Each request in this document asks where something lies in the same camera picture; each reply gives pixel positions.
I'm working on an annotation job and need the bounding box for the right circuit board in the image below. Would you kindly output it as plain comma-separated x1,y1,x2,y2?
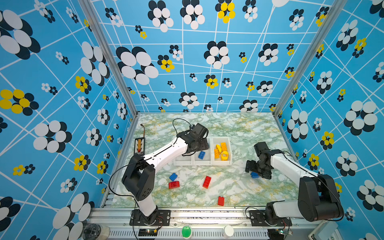
268,229,291,240

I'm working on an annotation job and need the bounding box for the small red lego front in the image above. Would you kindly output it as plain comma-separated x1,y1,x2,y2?
218,196,225,206

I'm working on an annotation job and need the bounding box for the black box with orange parts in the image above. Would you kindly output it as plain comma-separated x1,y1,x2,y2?
134,137,145,156

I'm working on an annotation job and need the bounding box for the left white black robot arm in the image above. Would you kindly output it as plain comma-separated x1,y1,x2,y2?
122,124,209,223

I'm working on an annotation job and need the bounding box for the green push button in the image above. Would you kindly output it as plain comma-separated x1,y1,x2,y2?
182,226,192,239

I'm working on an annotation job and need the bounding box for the blue lego brick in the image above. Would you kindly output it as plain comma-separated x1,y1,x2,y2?
169,173,178,182
198,151,206,160

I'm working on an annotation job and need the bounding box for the small blue lego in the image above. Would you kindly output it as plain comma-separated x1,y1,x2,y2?
251,172,260,179

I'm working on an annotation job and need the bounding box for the white push button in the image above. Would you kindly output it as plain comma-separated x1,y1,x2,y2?
222,225,235,238

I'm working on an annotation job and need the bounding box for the clear tape roll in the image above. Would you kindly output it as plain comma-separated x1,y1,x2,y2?
82,224,111,240

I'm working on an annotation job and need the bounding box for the grey box front right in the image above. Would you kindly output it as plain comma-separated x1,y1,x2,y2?
308,221,343,240

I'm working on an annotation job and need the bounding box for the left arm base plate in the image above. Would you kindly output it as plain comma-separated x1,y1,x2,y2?
130,209,171,227

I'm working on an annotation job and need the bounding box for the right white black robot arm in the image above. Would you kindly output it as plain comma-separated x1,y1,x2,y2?
245,142,344,225

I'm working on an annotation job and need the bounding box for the circuit board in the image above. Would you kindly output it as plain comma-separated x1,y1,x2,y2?
138,229,158,237
268,229,291,240

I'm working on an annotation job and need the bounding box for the red lego brick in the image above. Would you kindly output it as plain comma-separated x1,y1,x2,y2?
169,181,180,190
203,176,212,189

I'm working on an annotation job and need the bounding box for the white three-compartment container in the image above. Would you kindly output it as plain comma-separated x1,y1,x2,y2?
173,137,233,167

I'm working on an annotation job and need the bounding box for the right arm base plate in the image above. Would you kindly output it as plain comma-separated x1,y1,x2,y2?
247,210,293,227

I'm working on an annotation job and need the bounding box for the left circuit board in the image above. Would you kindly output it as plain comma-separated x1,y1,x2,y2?
138,229,158,237

